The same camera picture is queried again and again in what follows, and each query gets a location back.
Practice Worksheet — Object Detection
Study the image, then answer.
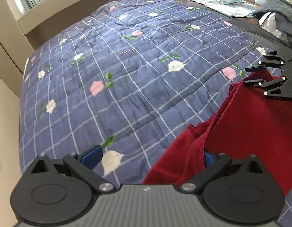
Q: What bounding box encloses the beige window bench cabinet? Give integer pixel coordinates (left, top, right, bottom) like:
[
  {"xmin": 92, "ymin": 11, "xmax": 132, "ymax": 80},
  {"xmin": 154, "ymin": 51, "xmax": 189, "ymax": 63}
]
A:
[{"xmin": 4, "ymin": 0, "xmax": 143, "ymax": 51}]

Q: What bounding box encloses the blue plaid floral quilt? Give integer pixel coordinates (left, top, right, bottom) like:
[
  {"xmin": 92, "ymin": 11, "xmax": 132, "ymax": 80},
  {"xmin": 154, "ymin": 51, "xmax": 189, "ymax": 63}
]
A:
[{"xmin": 19, "ymin": 0, "xmax": 292, "ymax": 227}]

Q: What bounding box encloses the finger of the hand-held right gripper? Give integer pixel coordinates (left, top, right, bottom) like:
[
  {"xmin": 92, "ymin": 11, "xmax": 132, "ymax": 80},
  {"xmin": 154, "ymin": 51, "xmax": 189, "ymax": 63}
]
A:
[
  {"xmin": 244, "ymin": 77, "xmax": 289, "ymax": 97},
  {"xmin": 245, "ymin": 49, "xmax": 285, "ymax": 73}
]

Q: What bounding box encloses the grey quilted blanket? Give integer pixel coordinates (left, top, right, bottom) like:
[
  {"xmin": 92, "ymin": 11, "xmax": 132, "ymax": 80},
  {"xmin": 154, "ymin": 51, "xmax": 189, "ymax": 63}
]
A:
[{"xmin": 252, "ymin": 0, "xmax": 292, "ymax": 32}]

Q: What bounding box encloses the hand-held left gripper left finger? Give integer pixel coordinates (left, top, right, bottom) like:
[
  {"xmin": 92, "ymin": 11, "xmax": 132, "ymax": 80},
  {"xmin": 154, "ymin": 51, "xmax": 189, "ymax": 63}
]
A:
[{"xmin": 30, "ymin": 145, "xmax": 116, "ymax": 192}]

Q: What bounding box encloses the red long-sleeved sweater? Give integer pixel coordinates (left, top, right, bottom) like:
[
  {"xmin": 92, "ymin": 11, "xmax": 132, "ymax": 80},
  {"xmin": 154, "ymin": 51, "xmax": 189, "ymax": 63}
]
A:
[{"xmin": 142, "ymin": 72, "xmax": 292, "ymax": 197}]

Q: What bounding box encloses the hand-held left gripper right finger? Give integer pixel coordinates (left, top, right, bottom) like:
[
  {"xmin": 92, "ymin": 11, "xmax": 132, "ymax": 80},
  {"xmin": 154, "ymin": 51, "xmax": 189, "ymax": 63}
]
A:
[{"xmin": 180, "ymin": 152, "xmax": 267, "ymax": 192}]

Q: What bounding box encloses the light blue striped cloth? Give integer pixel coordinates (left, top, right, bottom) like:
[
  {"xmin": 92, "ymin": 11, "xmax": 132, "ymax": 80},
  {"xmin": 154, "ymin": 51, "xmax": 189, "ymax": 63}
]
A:
[{"xmin": 183, "ymin": 0, "xmax": 256, "ymax": 17}]

